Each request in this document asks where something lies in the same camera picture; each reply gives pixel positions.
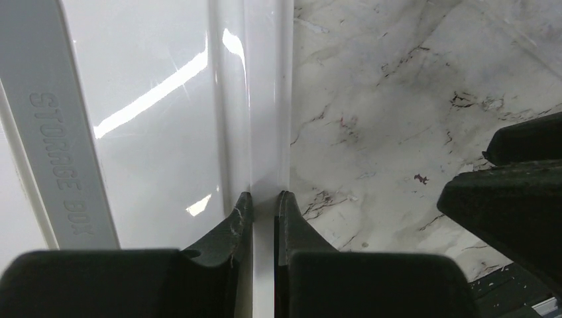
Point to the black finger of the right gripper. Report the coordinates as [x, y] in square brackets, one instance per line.
[515, 209]

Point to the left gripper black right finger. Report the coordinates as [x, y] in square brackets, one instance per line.
[314, 279]

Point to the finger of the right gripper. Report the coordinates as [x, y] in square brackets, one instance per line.
[533, 140]

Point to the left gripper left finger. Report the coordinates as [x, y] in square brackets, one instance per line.
[198, 281]

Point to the white bin lid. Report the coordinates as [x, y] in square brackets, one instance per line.
[138, 124]

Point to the black front mounting rail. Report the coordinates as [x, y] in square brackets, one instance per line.
[511, 291]

